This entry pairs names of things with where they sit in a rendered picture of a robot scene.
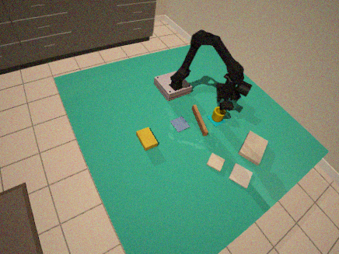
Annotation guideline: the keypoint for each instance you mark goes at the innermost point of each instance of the yellow cup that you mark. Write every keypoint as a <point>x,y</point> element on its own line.
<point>218,114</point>

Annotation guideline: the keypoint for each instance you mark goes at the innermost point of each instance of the yellow rectangular block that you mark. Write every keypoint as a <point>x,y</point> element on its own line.
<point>146,138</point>

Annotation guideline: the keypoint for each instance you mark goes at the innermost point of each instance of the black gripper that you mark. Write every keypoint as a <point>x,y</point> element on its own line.
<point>223,92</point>

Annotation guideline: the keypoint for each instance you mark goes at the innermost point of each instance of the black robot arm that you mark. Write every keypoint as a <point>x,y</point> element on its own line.
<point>235,70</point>

